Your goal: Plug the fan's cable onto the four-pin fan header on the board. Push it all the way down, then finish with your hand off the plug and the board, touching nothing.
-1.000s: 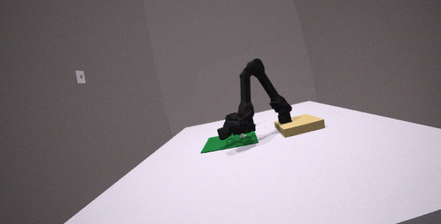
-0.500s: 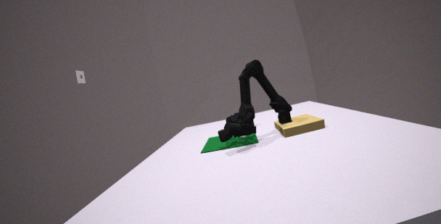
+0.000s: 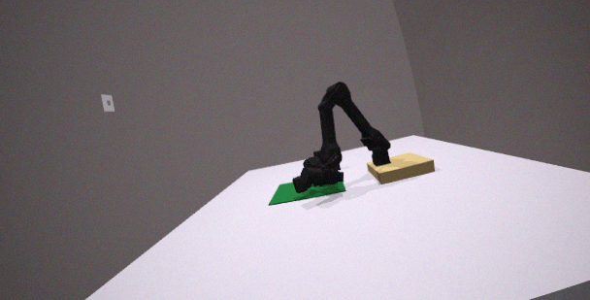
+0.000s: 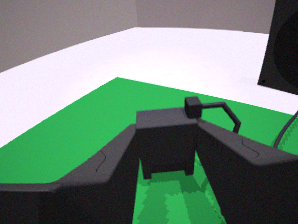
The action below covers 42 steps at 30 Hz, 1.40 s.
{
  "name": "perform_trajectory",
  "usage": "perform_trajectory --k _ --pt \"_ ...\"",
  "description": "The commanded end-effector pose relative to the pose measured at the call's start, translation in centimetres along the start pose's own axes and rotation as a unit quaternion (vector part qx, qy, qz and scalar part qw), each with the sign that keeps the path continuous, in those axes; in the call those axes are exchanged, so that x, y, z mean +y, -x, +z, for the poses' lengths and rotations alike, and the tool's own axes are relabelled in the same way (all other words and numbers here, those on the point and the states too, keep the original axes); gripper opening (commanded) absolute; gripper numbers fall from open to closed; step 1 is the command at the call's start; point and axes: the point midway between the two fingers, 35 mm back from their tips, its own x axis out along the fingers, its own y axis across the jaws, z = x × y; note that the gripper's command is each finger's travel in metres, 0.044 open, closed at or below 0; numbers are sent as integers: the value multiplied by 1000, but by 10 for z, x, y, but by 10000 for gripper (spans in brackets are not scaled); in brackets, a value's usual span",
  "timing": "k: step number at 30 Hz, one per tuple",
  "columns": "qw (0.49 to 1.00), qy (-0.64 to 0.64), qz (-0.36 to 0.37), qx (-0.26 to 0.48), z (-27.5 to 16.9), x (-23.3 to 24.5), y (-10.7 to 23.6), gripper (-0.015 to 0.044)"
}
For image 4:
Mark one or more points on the green circuit board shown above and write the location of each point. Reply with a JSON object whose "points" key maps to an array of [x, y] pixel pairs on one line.
{"points": [[53, 148]]}

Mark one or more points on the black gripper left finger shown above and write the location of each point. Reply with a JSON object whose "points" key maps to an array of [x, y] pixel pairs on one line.
{"points": [[100, 191]]}

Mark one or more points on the black cooling fan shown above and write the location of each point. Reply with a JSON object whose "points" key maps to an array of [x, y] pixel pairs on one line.
{"points": [[280, 64]]}

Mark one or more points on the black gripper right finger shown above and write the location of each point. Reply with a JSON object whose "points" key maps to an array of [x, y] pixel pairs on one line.
{"points": [[253, 183]]}

